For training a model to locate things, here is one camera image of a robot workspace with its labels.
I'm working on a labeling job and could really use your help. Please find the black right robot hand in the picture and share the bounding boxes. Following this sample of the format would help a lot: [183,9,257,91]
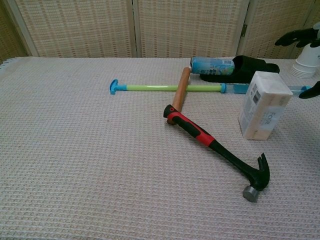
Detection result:
[274,27,320,100]

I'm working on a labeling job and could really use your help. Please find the wooden stick handle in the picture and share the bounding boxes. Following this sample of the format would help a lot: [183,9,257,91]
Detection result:
[166,66,192,125]

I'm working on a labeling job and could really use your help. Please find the blue drink can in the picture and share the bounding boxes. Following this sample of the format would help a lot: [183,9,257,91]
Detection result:
[190,56,236,76]

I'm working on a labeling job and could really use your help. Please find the black red claw hammer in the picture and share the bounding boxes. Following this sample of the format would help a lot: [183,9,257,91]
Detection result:
[162,104,271,203]

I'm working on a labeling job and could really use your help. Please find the woven folding screen panel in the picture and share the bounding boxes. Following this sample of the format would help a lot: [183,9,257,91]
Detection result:
[3,0,138,59]
[132,0,251,59]
[236,0,318,60]
[0,0,29,63]
[291,0,320,60]

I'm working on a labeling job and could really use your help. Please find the blue green water squirter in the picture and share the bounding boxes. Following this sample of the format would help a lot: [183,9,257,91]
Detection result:
[109,79,312,98]

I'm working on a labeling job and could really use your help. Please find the white Face tissue pack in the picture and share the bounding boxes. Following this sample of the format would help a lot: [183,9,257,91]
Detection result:
[238,70,294,141]

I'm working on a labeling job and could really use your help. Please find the beige woven tablecloth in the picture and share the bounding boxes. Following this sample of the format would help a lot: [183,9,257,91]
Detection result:
[0,56,320,240]

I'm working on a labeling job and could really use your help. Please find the white paper cup stack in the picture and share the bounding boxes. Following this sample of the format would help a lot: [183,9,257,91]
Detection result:
[291,43,320,79]

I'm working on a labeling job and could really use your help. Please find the black slipper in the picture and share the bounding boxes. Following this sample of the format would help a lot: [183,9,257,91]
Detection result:
[199,55,281,85]

